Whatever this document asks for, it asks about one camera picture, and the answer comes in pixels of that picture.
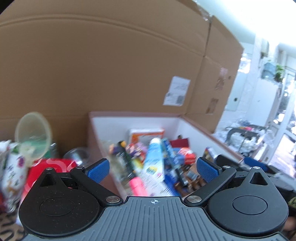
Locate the black pink chalk marker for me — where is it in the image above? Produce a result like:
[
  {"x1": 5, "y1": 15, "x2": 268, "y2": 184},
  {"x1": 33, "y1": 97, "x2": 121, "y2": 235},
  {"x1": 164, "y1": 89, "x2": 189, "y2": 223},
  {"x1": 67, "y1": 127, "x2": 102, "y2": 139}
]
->
[{"x1": 117, "y1": 141, "x2": 148, "y2": 197}]

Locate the white shipping label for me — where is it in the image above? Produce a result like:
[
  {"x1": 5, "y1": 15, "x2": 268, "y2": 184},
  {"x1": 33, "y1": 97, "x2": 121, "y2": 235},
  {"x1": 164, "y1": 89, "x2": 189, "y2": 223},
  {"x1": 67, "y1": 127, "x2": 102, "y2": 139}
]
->
[{"x1": 163, "y1": 76, "x2": 191, "y2": 106}]

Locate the orange white medicine box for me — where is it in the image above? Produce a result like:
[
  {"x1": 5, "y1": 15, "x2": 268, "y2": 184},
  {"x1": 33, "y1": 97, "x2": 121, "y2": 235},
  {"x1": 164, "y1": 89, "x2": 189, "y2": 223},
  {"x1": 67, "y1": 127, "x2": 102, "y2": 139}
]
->
[{"x1": 128, "y1": 128, "x2": 165, "y2": 146}]

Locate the red white gift box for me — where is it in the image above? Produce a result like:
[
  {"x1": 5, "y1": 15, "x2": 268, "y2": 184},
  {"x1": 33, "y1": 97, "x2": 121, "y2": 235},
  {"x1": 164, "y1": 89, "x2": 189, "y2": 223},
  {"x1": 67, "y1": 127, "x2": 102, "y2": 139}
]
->
[{"x1": 19, "y1": 158, "x2": 78, "y2": 207}]

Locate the white blue cream tube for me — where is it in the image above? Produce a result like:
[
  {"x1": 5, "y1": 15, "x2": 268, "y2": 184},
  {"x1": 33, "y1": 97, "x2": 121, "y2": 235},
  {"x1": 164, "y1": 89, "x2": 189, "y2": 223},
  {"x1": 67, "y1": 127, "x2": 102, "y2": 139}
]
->
[{"x1": 140, "y1": 138, "x2": 165, "y2": 196}]

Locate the translucent plastic funnel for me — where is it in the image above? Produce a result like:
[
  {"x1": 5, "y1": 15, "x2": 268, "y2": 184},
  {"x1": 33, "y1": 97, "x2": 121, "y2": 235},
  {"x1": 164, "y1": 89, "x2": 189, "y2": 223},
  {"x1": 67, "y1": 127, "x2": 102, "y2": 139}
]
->
[{"x1": 15, "y1": 112, "x2": 52, "y2": 167}]

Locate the brown cardboard sorting box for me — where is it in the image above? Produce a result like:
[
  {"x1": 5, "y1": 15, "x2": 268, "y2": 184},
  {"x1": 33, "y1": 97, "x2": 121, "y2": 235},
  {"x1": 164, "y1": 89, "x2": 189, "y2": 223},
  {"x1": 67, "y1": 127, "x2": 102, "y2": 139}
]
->
[{"x1": 88, "y1": 112, "x2": 242, "y2": 199}]

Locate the blue black erasable marker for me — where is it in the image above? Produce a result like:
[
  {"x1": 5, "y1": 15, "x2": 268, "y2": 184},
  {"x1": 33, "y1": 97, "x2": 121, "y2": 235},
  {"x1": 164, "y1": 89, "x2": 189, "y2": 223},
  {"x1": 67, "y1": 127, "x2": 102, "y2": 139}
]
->
[{"x1": 175, "y1": 167, "x2": 188, "y2": 187}]

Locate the small red box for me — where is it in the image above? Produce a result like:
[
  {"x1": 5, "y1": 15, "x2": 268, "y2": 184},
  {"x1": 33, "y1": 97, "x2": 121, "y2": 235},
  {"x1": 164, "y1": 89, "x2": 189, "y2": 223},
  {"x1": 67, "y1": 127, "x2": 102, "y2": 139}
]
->
[{"x1": 170, "y1": 138, "x2": 190, "y2": 148}]

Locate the metal bowl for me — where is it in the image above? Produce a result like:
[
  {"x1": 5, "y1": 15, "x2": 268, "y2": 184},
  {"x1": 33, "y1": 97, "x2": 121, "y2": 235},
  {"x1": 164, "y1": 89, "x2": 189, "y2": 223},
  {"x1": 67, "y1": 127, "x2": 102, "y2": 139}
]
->
[{"x1": 63, "y1": 147, "x2": 90, "y2": 167}]

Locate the blue red playing card box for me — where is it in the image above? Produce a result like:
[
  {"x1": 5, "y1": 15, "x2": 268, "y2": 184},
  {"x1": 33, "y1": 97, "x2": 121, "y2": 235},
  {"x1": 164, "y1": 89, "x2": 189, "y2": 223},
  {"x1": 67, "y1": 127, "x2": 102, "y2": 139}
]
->
[{"x1": 161, "y1": 138, "x2": 197, "y2": 179}]

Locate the large cardboard backdrop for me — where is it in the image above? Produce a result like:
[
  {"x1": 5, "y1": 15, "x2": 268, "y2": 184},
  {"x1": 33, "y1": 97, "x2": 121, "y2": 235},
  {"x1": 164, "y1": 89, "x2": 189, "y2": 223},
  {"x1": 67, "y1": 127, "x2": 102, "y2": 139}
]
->
[{"x1": 1, "y1": 1, "x2": 243, "y2": 151}]

